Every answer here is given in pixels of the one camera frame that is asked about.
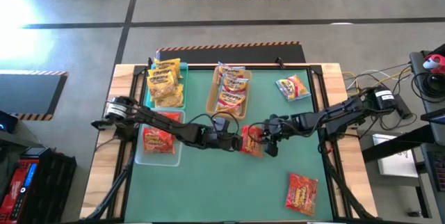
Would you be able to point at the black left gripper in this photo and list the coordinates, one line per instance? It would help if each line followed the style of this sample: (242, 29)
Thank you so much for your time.
(219, 141)

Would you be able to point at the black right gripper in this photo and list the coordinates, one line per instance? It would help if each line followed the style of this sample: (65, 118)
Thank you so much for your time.
(281, 126)

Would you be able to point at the red Maruchan Saucy Noodles pack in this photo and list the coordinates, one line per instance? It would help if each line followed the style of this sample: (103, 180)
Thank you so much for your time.
(251, 142)
(301, 194)
(172, 116)
(158, 142)

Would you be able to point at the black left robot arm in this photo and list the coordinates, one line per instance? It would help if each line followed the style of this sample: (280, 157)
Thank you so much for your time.
(160, 123)

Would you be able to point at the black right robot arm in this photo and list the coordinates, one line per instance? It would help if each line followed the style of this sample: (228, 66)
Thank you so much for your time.
(340, 111)

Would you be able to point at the orange plastic tray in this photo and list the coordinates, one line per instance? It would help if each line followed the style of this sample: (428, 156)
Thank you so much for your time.
(211, 93)

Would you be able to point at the small black clamp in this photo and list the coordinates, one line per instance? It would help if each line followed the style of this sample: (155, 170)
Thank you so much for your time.
(150, 61)
(280, 62)

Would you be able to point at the clear plastic tray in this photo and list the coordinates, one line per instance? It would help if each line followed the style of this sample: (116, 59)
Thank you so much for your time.
(156, 159)

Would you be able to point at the teal plastic tray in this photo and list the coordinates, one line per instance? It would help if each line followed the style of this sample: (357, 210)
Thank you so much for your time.
(186, 78)

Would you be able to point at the black diagonal support strut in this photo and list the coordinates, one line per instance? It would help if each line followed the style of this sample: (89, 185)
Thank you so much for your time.
(112, 192)
(343, 189)

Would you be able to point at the black hazard-striped floor mat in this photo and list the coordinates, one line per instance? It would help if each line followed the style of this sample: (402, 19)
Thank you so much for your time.
(229, 55)
(28, 92)

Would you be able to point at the black slanted bar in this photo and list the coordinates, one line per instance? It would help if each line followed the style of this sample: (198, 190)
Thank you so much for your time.
(393, 145)

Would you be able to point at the white paper sheet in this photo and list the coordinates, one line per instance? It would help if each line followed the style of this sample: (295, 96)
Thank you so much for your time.
(396, 165)

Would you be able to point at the black power brick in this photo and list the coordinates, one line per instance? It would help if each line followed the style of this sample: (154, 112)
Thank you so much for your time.
(405, 111)

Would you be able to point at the small black floor object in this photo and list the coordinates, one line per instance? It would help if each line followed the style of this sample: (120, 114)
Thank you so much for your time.
(413, 214)

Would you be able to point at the black desk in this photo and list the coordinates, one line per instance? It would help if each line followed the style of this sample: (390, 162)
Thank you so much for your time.
(416, 67)

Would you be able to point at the dark tablet screen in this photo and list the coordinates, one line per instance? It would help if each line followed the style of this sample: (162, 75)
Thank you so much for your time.
(434, 117)

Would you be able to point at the dark keyboard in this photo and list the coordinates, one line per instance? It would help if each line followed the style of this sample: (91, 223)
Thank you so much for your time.
(436, 168)

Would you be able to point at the red and white headset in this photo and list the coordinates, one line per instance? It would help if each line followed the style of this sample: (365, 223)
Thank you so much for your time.
(434, 64)

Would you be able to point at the black equipment case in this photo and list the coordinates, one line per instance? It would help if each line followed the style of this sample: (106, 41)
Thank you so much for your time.
(55, 185)

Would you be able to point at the red equipment unit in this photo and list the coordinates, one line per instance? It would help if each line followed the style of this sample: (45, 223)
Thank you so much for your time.
(14, 189)

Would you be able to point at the black device with blue light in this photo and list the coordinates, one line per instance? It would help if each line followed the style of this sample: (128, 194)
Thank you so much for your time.
(8, 123)

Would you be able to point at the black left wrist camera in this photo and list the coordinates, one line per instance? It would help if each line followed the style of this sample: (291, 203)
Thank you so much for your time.
(221, 125)

